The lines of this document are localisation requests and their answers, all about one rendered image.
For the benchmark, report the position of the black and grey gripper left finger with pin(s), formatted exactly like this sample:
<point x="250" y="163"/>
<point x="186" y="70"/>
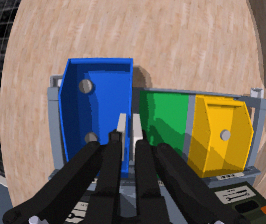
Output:
<point x="58" y="197"/>

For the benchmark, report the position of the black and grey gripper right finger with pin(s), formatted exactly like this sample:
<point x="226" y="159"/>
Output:
<point x="195" y="200"/>

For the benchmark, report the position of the blue bin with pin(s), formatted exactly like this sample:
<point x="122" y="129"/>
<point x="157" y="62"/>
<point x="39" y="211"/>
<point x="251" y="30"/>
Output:
<point x="97" y="111"/>

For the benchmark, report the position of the yellow bin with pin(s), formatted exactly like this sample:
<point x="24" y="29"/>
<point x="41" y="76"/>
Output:
<point x="225" y="157"/>

